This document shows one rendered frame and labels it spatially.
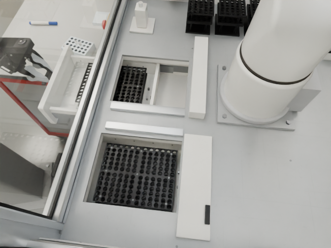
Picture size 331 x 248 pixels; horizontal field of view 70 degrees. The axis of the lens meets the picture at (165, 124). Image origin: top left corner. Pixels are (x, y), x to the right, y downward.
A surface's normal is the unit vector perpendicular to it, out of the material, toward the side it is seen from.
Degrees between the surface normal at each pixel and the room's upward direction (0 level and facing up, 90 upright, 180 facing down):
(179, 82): 0
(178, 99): 0
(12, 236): 90
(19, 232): 90
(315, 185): 0
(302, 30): 73
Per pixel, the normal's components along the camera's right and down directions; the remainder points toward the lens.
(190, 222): 0.00, -0.47
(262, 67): -0.66, 0.66
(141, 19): -0.11, 0.88
